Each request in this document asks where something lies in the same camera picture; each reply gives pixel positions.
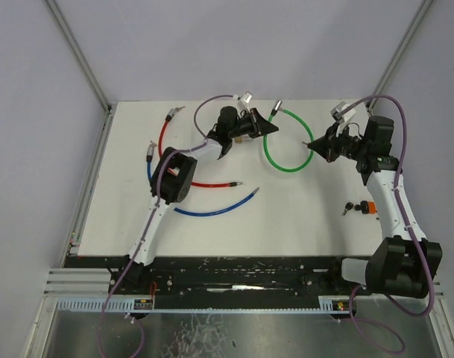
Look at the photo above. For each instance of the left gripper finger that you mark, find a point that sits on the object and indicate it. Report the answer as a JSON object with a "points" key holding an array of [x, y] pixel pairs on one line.
{"points": [[266, 128], [257, 117]]}

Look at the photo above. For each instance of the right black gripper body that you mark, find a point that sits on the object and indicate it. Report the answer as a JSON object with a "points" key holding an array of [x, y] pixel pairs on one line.
{"points": [[342, 145]]}

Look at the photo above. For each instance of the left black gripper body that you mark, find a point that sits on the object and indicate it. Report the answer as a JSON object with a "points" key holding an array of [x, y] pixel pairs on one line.
{"points": [[246, 124]]}

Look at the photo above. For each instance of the green cable lock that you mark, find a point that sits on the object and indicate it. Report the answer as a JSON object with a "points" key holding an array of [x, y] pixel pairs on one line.
{"points": [[286, 149]]}

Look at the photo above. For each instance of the red cable lock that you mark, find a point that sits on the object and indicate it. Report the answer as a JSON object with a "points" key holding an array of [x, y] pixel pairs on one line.
{"points": [[171, 114]]}

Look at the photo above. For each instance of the brass padlock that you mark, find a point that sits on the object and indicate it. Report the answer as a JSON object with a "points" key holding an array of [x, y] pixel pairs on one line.
{"points": [[242, 139]]}

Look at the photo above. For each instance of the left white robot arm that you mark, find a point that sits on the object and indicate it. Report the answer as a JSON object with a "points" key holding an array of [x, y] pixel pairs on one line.
{"points": [[172, 178]]}

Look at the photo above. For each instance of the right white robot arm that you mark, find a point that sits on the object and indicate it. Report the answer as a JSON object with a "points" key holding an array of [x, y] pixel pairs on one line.
{"points": [[405, 259]]}

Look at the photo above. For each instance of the black head key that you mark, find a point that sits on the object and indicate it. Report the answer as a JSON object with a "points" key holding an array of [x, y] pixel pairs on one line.
{"points": [[348, 207]]}

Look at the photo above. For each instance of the orange black padlock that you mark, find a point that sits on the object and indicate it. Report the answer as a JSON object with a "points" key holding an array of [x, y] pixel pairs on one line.
{"points": [[366, 208]]}

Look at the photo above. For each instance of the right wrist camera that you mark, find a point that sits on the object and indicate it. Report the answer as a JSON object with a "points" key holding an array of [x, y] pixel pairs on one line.
{"points": [[341, 115]]}

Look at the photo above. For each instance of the blue cable lock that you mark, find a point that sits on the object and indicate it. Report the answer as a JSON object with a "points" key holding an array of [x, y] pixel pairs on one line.
{"points": [[149, 158]]}

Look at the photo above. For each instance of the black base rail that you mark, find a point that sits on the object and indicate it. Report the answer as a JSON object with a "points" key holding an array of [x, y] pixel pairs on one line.
{"points": [[231, 283]]}

